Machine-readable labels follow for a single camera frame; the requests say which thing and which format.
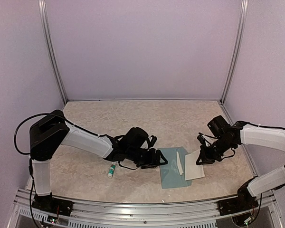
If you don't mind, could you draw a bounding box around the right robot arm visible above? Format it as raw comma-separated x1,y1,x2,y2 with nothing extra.
196,115,285,211

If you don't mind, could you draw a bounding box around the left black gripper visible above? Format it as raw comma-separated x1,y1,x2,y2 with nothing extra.
127,147,168,170

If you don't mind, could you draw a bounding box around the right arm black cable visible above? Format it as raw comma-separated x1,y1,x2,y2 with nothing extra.
213,121,285,162

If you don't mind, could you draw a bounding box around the aluminium frame post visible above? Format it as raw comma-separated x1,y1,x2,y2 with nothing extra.
38,0,68,105
220,0,249,105

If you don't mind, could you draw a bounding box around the white green glue stick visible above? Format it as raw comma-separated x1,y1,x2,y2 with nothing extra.
107,162,117,178

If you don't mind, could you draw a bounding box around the white letter sheet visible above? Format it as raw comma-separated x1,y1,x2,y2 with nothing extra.
185,150,205,181
176,151,184,175

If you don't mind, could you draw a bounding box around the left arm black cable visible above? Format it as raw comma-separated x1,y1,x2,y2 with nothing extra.
13,113,65,226

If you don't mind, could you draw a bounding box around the left aluminium frame post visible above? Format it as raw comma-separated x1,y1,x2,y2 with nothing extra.
38,0,68,105

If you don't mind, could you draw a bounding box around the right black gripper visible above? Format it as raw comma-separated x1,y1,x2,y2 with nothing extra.
197,137,235,165

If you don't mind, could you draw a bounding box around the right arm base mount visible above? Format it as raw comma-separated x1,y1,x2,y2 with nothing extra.
218,186,259,216

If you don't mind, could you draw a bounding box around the front aluminium rail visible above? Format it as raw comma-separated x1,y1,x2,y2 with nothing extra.
5,189,285,228

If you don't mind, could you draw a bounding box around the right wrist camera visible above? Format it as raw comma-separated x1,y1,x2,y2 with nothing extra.
197,133,216,147

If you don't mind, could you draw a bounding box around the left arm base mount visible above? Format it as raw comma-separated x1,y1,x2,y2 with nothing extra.
32,193,74,217

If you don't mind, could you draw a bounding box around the teal blue envelope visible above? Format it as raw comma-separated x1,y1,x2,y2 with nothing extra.
160,147,192,189

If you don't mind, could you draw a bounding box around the right aluminium frame post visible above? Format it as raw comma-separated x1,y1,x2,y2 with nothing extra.
220,0,249,105

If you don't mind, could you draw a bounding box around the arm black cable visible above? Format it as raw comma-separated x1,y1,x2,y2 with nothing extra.
13,113,65,226
213,121,285,162

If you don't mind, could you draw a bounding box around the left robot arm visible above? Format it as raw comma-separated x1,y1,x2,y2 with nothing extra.
13,109,168,211

